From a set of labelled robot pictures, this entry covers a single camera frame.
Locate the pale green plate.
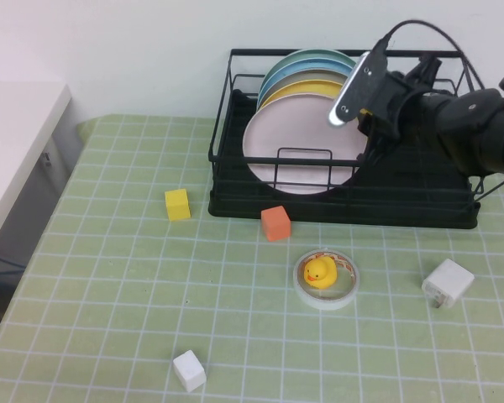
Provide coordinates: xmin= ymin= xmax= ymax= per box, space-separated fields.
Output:
xmin=262 ymin=49 xmax=360 ymax=85

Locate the black wire dish rack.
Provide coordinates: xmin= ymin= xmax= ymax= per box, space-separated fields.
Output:
xmin=208 ymin=48 xmax=504 ymax=231

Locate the green checkered tablecloth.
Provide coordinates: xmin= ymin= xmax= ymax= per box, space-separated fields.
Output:
xmin=0 ymin=113 xmax=504 ymax=403

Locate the yellow rubber duck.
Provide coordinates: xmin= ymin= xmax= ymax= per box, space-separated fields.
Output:
xmin=303 ymin=256 xmax=338 ymax=290

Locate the blue plate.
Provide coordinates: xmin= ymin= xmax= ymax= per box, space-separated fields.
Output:
xmin=259 ymin=58 xmax=356 ymax=100

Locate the yellow plate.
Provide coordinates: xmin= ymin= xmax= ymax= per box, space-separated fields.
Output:
xmin=258 ymin=79 xmax=346 ymax=113

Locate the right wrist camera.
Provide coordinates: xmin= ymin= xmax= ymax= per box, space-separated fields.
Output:
xmin=327 ymin=39 xmax=394 ymax=127

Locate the white tape roll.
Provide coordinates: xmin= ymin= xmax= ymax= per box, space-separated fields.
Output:
xmin=293 ymin=248 xmax=360 ymax=311

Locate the grey plate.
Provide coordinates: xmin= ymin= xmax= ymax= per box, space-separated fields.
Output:
xmin=258 ymin=69 xmax=352 ymax=102

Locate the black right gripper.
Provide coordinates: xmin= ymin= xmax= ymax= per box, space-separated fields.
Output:
xmin=354 ymin=56 xmax=450 ymax=169

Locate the white charger plug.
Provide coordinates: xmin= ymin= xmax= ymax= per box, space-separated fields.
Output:
xmin=421 ymin=258 xmax=475 ymax=311

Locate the yellow cube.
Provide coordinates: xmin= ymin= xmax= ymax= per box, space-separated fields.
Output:
xmin=164 ymin=188 xmax=192 ymax=222

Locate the pink plate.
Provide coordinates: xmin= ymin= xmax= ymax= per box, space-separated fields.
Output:
xmin=242 ymin=94 xmax=370 ymax=196

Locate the white side table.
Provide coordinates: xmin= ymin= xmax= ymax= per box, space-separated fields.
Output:
xmin=0 ymin=81 xmax=73 ymax=259

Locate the orange cube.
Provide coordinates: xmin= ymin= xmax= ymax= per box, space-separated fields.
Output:
xmin=260 ymin=205 xmax=292 ymax=243

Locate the black camera cable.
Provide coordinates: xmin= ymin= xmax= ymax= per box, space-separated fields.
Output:
xmin=380 ymin=18 xmax=488 ymax=92

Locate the white cube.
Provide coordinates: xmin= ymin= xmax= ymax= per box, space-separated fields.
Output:
xmin=171 ymin=349 xmax=207 ymax=394

